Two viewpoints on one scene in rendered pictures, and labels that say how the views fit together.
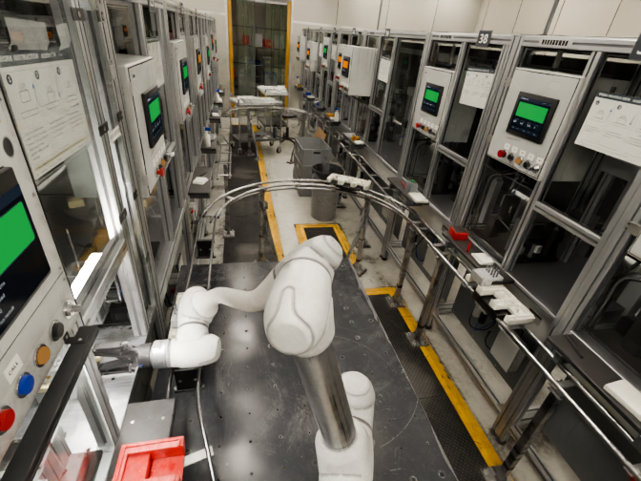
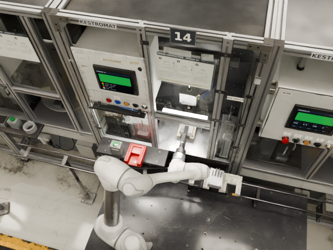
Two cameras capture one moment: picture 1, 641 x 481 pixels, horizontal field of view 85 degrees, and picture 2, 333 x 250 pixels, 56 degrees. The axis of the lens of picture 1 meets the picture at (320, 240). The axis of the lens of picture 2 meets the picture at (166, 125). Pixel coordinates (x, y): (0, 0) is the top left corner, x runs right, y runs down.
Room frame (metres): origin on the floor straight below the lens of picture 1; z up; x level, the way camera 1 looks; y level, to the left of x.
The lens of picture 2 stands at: (1.28, -0.46, 2.97)
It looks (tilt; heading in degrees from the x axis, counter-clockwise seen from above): 55 degrees down; 123
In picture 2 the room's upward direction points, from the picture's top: 4 degrees counter-clockwise
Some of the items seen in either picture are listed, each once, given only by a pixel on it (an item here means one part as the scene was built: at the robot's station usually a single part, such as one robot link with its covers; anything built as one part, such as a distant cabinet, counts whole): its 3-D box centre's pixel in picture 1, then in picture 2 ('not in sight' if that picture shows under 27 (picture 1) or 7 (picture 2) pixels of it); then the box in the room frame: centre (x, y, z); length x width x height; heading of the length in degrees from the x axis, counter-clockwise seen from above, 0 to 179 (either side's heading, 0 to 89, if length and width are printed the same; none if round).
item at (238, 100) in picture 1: (257, 123); not in sight; (6.35, 1.35, 0.48); 0.88 x 0.56 x 0.96; 123
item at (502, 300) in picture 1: (495, 300); not in sight; (1.45, -0.94, 0.84); 0.37 x 0.14 x 0.10; 15
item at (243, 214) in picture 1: (246, 166); not in sight; (5.38, 1.31, 0.01); 5.85 x 0.59 x 0.01; 15
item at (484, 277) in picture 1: (487, 274); not in sight; (1.57, -0.91, 0.92); 0.13 x 0.10 x 0.09; 105
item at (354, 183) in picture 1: (348, 184); not in sight; (2.90, -0.19, 0.84); 0.37 x 0.14 x 0.10; 73
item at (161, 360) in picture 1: (161, 353); (179, 157); (0.77, 0.48, 1.00); 0.09 x 0.06 x 0.09; 15
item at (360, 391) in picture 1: (350, 403); (133, 246); (0.77, -0.16, 0.85); 0.18 x 0.16 x 0.22; 176
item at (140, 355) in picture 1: (137, 356); (181, 149); (0.75, 0.55, 1.00); 0.09 x 0.07 x 0.08; 105
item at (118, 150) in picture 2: not in sight; (117, 147); (0.31, 0.36, 0.97); 0.08 x 0.08 x 0.12; 15
